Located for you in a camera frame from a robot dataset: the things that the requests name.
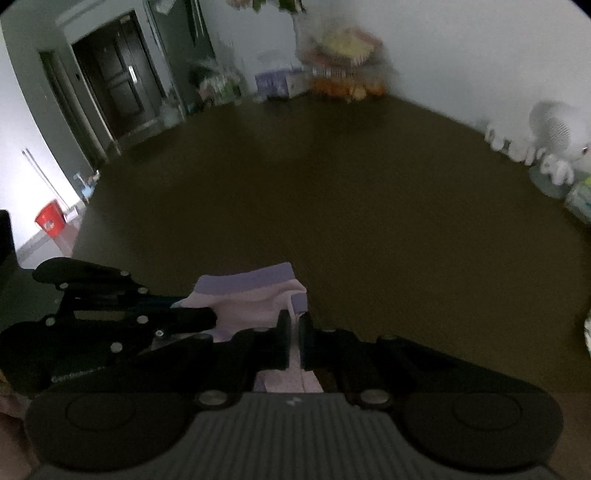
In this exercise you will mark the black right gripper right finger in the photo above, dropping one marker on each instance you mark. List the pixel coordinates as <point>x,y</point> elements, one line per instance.
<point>343,363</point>

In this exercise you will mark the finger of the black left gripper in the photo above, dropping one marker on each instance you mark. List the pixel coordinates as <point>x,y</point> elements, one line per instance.
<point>104,310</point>

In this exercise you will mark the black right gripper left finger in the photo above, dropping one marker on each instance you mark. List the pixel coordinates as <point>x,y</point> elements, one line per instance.
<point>239,363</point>

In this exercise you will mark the pink and blue garment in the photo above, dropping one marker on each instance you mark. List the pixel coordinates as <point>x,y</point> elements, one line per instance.
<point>254,300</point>

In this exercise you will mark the red bucket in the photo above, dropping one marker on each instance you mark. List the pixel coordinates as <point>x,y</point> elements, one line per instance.
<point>51,219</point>

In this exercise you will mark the dark entrance door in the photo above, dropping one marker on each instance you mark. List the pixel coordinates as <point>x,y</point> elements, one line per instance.
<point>118,69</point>

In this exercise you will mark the blue tissue box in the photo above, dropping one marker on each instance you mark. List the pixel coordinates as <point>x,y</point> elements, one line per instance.
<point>282,83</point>

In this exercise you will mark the snack bag with oranges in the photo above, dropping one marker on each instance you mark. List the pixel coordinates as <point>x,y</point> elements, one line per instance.
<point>345,64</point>

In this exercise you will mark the white round fan toy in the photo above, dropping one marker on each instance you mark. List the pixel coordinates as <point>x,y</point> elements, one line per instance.
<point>561,141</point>

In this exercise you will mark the mop with long handle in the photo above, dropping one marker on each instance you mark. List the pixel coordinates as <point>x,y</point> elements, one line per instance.
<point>70,212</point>

